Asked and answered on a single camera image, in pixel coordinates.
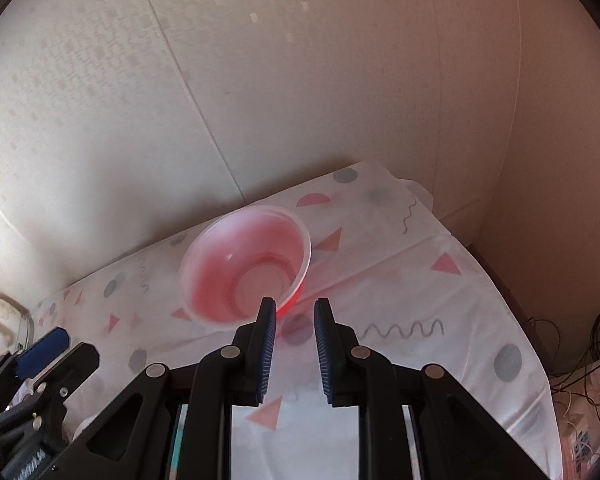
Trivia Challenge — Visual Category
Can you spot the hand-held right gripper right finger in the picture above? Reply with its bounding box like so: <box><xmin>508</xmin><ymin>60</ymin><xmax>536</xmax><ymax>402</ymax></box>
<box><xmin>313</xmin><ymin>297</ymin><xmax>548</xmax><ymax>480</ymax></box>

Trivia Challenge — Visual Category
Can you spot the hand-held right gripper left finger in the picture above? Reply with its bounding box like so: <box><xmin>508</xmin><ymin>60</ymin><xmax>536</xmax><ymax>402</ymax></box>
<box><xmin>55</xmin><ymin>296</ymin><xmax>279</xmax><ymax>480</ymax></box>

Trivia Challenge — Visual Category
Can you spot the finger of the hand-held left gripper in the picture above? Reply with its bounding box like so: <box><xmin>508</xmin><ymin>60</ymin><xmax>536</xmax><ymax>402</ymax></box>
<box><xmin>27</xmin><ymin>342</ymin><xmax>101</xmax><ymax>406</ymax></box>
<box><xmin>0</xmin><ymin>327</ymin><xmax>72</xmax><ymax>413</ymax></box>

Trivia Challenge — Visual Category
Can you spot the red plastic bowl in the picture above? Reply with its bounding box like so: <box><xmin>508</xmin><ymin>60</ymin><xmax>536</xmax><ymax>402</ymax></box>
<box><xmin>179</xmin><ymin>205</ymin><xmax>312</xmax><ymax>331</ymax></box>

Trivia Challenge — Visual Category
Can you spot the white electric kettle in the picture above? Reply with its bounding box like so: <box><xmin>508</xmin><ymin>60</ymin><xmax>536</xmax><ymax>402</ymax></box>
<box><xmin>0</xmin><ymin>292</ymin><xmax>37</xmax><ymax>361</ymax></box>

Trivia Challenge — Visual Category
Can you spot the teal plastic plate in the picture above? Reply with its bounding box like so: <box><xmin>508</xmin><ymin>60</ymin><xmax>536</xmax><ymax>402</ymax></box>
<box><xmin>171</xmin><ymin>404</ymin><xmax>187</xmax><ymax>480</ymax></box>

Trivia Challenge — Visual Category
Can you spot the white patterned tablecloth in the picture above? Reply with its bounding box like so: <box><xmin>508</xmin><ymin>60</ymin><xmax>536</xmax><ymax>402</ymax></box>
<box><xmin>30</xmin><ymin>160</ymin><xmax>563</xmax><ymax>480</ymax></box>

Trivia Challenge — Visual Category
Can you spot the white power strip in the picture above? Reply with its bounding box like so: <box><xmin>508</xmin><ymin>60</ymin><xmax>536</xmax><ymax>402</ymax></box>
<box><xmin>560</xmin><ymin>407</ymin><xmax>600</xmax><ymax>468</ymax></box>

